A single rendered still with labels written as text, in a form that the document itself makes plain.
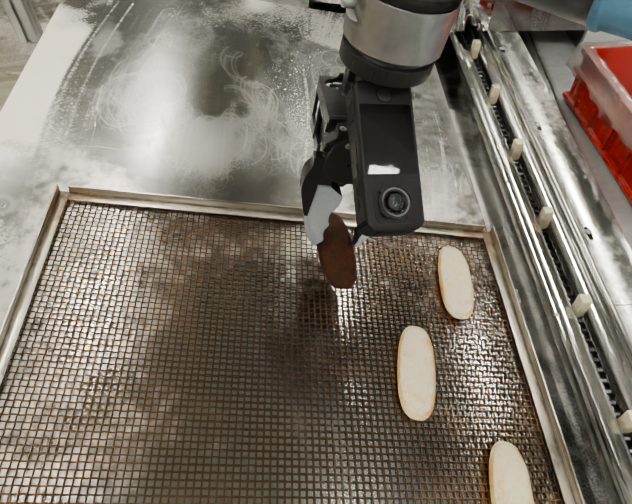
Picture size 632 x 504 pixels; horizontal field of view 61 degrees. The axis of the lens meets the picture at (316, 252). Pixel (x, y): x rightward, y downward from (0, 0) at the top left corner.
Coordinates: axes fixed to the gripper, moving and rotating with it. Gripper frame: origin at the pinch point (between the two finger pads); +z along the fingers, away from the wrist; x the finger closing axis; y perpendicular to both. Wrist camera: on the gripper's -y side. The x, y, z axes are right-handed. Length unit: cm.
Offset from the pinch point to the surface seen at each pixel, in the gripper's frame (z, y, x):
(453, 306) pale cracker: 4.6, -5.0, -12.7
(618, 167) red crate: 6, 20, -48
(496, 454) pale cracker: 4.7, -20.4, -12.1
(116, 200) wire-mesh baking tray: 5.1, 9.6, 22.3
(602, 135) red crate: 5, 27, -48
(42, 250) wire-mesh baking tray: 5.1, 2.6, 28.6
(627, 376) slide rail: 7.0, -12.7, -31.7
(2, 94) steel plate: 25, 54, 48
